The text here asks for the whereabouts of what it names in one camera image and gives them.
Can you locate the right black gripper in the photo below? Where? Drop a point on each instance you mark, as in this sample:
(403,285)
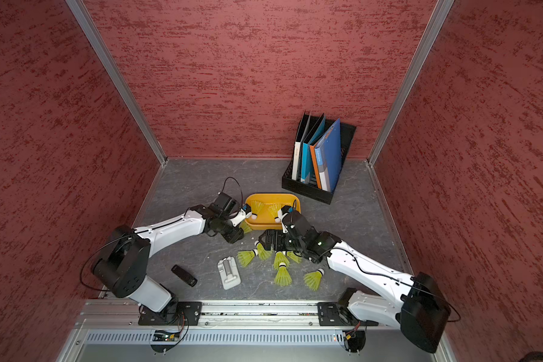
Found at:
(278,235)

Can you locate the yellow shuttlecock top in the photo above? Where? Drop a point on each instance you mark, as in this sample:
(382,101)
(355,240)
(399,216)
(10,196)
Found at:
(256,209)

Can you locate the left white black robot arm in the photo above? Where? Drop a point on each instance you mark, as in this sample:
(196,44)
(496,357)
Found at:
(122,263)

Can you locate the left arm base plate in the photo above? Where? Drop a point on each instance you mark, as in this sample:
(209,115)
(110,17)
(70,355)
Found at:
(174,314)

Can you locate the orange folder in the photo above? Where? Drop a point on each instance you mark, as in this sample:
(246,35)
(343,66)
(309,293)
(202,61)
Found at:
(315,162)

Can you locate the yellow shuttlecock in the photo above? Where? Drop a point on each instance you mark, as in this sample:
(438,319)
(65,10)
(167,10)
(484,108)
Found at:
(245,227)
(294,257)
(280,259)
(283,277)
(313,279)
(275,210)
(256,209)
(245,257)
(261,252)

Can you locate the teal folder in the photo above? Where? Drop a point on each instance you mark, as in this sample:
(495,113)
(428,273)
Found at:
(314,133)

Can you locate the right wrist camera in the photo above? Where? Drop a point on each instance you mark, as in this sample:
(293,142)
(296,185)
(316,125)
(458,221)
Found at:
(293,222)

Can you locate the white folder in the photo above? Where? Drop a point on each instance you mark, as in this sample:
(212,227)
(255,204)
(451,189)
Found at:
(301,132)

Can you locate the white phone stand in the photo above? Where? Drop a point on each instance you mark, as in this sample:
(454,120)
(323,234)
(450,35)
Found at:
(229,273)

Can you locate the blue folder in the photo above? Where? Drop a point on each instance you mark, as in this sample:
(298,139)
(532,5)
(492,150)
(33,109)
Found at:
(328,156)

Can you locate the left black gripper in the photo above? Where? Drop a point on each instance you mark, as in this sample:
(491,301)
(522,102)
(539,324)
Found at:
(234,235)

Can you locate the yellow plastic storage box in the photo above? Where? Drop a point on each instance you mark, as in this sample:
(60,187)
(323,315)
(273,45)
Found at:
(266,207)

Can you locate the black file rack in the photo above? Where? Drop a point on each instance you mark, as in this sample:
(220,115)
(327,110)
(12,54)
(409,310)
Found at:
(311,190)

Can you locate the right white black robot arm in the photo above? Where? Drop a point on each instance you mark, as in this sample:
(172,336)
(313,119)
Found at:
(413,304)

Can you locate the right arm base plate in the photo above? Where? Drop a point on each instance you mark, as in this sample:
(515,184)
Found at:
(335,315)

